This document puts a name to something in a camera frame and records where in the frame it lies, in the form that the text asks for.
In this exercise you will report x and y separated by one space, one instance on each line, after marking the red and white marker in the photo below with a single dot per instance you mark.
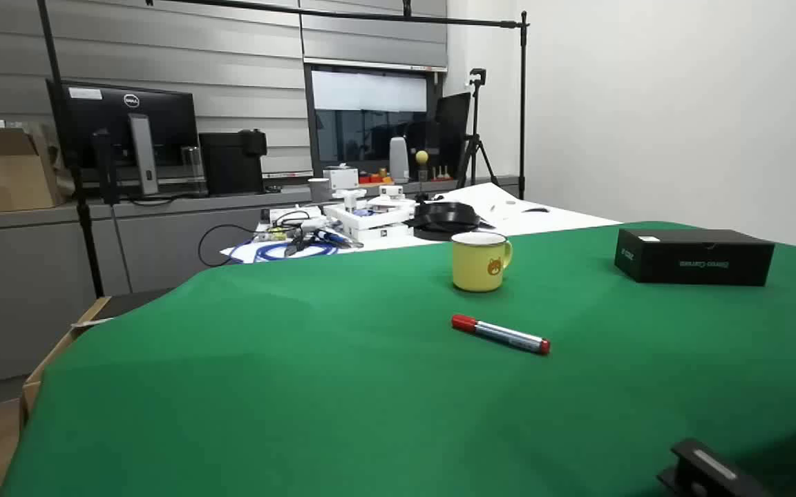
502 336

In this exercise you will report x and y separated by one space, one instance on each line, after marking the white plastic tray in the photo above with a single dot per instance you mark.
366 216

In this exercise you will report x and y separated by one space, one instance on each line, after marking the yellow mug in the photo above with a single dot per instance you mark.
478 261

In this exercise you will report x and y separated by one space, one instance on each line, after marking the yellow ball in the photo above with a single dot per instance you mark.
420 155

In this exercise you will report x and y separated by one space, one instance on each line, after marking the white speaker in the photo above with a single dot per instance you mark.
399 159

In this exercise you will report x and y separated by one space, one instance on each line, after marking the white paper sheets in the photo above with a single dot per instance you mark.
507 213

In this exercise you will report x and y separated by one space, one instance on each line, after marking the green table cloth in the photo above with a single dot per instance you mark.
340 376

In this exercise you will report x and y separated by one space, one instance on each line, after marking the black desktop computer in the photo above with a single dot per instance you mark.
232 162

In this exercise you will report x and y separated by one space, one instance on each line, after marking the black rectangular box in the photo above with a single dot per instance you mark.
691 259

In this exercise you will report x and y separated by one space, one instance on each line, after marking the black Dell monitor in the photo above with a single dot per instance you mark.
134 143

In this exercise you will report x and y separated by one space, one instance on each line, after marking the black light stand pole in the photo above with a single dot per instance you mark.
66 150

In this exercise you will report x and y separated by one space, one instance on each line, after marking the black table clamp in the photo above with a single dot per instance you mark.
701 473

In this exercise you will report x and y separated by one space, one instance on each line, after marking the black camera tripod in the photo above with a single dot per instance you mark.
473 159

